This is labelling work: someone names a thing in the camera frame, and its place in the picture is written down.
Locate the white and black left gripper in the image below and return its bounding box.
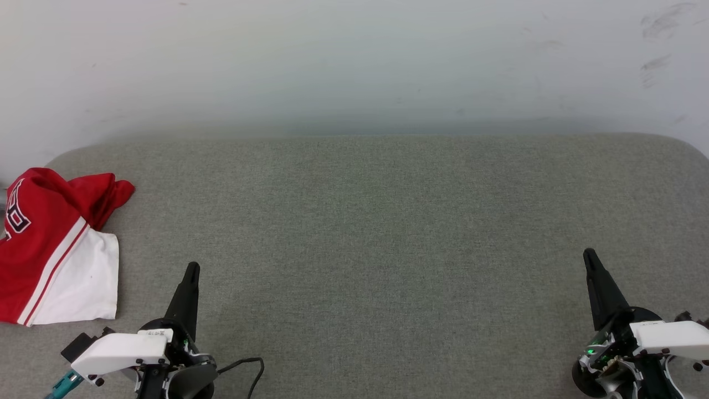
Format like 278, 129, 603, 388
71, 262, 217, 399

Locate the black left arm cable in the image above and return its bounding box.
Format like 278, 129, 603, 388
216, 357, 265, 399

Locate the red and white basketball jersey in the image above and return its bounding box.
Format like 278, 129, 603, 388
0, 167, 135, 326

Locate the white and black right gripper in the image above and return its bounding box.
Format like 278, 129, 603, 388
572, 248, 709, 398

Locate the teal left camera plug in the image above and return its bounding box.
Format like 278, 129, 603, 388
45, 370, 85, 399

